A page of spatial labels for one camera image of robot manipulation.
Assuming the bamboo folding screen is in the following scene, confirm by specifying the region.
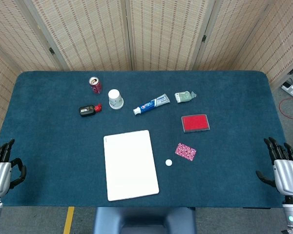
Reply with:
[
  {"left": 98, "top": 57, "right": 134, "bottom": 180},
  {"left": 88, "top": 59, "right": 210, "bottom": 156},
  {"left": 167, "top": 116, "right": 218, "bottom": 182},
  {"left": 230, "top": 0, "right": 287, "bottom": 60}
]
[{"left": 0, "top": 0, "right": 293, "bottom": 134}]

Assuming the red soda can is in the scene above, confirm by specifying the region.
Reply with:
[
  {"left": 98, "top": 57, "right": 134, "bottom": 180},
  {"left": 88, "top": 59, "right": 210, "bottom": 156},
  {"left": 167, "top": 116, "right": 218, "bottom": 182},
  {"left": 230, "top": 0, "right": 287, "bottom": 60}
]
[{"left": 88, "top": 76, "right": 103, "bottom": 95}]

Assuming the red ink pad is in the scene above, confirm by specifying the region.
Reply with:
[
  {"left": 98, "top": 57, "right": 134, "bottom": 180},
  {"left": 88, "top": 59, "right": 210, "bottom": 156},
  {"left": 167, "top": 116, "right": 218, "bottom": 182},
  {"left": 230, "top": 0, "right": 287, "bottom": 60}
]
[{"left": 181, "top": 114, "right": 210, "bottom": 134}]

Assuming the pink patterned card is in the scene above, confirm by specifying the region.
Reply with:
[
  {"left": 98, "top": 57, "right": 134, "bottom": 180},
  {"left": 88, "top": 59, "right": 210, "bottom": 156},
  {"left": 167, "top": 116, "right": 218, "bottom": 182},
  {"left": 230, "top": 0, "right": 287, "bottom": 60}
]
[{"left": 174, "top": 142, "right": 197, "bottom": 162}]

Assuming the black ink bottle red cap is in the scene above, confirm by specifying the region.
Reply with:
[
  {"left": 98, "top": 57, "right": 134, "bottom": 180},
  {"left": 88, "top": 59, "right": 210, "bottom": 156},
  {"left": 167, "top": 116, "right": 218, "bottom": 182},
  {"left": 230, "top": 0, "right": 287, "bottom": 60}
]
[{"left": 79, "top": 103, "right": 103, "bottom": 117}]

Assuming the small green bottle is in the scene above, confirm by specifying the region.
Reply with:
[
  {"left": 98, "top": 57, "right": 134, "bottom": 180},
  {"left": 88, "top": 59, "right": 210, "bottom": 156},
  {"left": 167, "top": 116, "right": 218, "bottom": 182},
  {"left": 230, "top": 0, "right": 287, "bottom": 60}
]
[{"left": 174, "top": 90, "right": 197, "bottom": 104}]

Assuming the dark blue table cloth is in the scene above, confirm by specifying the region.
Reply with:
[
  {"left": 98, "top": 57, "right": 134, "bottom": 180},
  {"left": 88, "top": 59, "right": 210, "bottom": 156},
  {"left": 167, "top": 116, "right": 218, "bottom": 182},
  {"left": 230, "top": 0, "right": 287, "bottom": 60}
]
[{"left": 0, "top": 70, "right": 293, "bottom": 208}]

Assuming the upturned white paper cup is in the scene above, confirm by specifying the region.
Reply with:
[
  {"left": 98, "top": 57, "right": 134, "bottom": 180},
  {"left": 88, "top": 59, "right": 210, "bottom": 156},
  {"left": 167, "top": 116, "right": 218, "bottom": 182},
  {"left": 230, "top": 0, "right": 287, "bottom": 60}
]
[{"left": 107, "top": 89, "right": 125, "bottom": 110}]

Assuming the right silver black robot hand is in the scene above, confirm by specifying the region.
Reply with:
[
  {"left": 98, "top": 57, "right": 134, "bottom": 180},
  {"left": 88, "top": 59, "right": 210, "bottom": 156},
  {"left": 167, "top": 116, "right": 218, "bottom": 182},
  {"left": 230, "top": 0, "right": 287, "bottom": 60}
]
[{"left": 255, "top": 137, "right": 293, "bottom": 195}]

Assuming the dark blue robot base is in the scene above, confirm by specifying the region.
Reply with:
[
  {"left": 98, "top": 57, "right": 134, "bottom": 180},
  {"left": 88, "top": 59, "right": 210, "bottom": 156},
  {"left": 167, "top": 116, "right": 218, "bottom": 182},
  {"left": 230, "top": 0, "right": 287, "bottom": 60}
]
[{"left": 92, "top": 207, "right": 197, "bottom": 234}]

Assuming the white rectangular board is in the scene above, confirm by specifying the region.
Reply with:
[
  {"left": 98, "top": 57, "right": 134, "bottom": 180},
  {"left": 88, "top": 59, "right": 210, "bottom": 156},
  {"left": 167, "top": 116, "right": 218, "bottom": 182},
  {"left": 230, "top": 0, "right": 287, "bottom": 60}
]
[{"left": 103, "top": 130, "right": 160, "bottom": 202}]

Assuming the blue white toothpaste tube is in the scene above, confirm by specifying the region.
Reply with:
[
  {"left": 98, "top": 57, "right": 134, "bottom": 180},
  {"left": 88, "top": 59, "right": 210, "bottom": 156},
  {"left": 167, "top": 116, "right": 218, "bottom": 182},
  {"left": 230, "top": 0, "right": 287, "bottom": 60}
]
[{"left": 132, "top": 93, "right": 171, "bottom": 116}]

